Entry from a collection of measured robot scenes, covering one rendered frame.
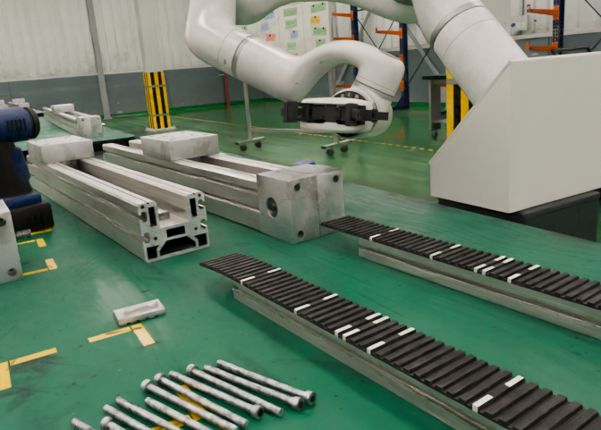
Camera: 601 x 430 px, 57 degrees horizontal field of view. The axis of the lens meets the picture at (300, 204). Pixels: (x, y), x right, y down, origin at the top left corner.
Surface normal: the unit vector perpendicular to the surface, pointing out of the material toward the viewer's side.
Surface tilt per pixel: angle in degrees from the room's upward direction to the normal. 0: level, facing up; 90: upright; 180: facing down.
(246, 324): 0
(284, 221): 90
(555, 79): 90
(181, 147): 90
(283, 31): 90
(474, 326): 0
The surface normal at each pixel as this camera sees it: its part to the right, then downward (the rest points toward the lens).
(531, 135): 0.50, 0.18
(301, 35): -0.64, 0.23
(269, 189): -0.81, 0.20
